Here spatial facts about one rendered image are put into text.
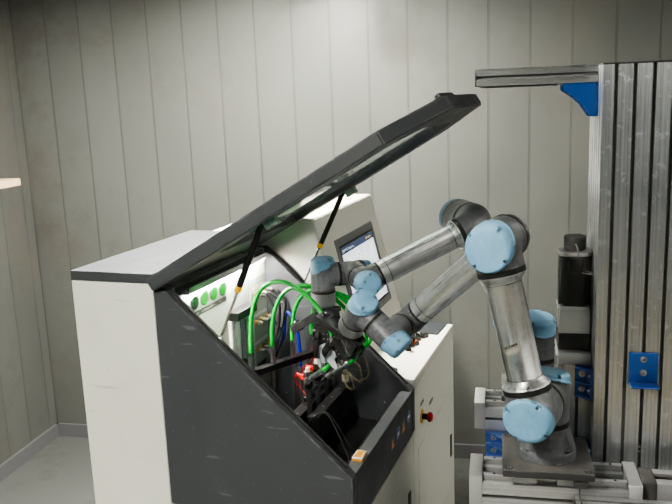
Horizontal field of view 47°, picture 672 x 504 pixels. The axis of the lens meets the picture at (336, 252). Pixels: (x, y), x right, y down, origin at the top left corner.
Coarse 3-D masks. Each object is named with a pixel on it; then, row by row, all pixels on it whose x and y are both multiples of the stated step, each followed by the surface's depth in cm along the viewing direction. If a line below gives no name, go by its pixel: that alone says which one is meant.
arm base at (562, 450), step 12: (552, 432) 195; (564, 432) 196; (516, 444) 203; (528, 444) 199; (540, 444) 195; (552, 444) 195; (564, 444) 197; (528, 456) 197; (540, 456) 195; (552, 456) 194; (564, 456) 195
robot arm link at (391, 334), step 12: (372, 324) 200; (384, 324) 200; (396, 324) 202; (408, 324) 206; (372, 336) 201; (384, 336) 199; (396, 336) 199; (408, 336) 201; (384, 348) 200; (396, 348) 198
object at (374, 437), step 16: (400, 400) 263; (384, 416) 251; (400, 416) 257; (384, 432) 239; (400, 432) 258; (368, 448) 228; (384, 448) 240; (400, 448) 258; (352, 464) 219; (368, 464) 224; (384, 464) 240; (368, 480) 225; (384, 480) 241; (368, 496) 225
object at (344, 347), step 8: (336, 336) 218; (344, 336) 211; (336, 344) 216; (344, 344) 217; (352, 344) 212; (360, 344) 212; (336, 352) 220; (344, 352) 215; (352, 352) 214; (344, 360) 216
